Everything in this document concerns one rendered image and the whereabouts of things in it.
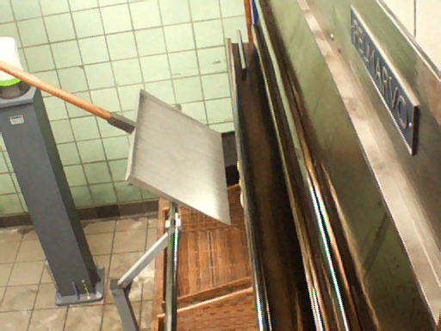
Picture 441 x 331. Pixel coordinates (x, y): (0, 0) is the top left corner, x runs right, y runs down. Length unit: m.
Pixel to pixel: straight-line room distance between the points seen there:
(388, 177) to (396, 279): 0.11
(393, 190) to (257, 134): 1.09
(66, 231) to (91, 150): 0.69
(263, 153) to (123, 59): 1.81
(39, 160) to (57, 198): 0.22
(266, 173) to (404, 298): 0.94
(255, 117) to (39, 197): 1.47
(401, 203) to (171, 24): 2.68
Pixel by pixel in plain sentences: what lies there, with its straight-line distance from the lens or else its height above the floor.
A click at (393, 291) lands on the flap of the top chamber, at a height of 1.80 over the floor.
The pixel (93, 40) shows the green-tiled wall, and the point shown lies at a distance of 3.29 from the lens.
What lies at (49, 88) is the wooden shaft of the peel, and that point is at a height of 1.49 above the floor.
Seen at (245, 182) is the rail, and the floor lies 1.43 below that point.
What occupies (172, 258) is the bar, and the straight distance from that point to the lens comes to 1.69.
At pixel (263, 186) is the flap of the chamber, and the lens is 1.50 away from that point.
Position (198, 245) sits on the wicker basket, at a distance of 2.60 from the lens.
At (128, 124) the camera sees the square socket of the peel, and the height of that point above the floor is 1.32.
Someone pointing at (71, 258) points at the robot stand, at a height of 0.29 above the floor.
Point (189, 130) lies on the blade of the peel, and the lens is 2.27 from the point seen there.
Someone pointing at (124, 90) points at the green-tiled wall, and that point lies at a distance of 3.39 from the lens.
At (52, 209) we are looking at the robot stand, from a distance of 3.01.
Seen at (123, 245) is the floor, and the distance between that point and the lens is 3.64.
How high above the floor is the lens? 2.29
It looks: 30 degrees down
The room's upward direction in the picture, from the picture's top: 8 degrees counter-clockwise
